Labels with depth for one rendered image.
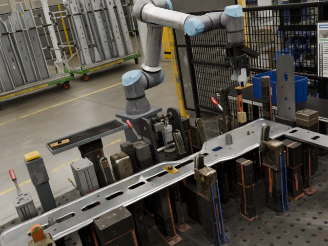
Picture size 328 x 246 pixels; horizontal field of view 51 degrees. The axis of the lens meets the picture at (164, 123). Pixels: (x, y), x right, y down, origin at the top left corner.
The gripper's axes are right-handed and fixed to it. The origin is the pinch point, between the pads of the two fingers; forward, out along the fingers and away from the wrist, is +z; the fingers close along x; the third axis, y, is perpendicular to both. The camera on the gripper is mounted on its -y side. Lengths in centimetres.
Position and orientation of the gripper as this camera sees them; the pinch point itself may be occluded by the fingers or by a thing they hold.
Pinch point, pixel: (243, 83)
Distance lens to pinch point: 165.9
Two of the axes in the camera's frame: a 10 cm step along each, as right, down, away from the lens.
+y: -8.4, 3.2, -4.4
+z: 1.7, 9.2, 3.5
